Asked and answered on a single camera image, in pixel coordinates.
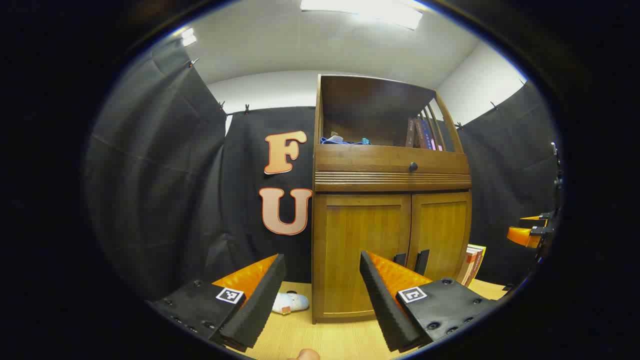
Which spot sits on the black backdrop cloth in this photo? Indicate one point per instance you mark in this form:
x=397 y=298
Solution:
x=165 y=190

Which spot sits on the wooden shoe cabinet door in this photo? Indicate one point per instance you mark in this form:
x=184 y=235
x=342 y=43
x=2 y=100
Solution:
x=345 y=240
x=440 y=225

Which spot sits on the red white book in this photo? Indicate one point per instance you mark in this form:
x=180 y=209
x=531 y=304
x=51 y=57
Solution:
x=469 y=265

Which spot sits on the white plush toy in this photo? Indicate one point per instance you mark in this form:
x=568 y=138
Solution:
x=290 y=303

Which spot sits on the small ceiling light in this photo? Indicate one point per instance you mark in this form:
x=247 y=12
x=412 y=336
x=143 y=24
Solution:
x=188 y=37

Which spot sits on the blue cloth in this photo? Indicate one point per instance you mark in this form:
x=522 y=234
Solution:
x=345 y=142

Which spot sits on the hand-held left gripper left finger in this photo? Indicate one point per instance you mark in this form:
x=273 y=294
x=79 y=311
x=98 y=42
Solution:
x=260 y=305

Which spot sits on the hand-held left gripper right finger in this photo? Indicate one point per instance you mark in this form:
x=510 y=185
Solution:
x=382 y=305

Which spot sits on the wooden drawer with black knob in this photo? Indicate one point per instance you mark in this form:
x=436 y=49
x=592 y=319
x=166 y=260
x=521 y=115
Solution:
x=360 y=160

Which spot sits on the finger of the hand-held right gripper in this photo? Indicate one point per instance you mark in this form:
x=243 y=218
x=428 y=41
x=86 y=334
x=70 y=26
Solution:
x=535 y=221
x=525 y=236

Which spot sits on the wooden double-door shoe cabinet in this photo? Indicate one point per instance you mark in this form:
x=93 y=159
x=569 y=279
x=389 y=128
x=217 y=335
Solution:
x=370 y=100

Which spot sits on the brown book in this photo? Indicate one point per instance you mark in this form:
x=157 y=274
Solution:
x=410 y=132

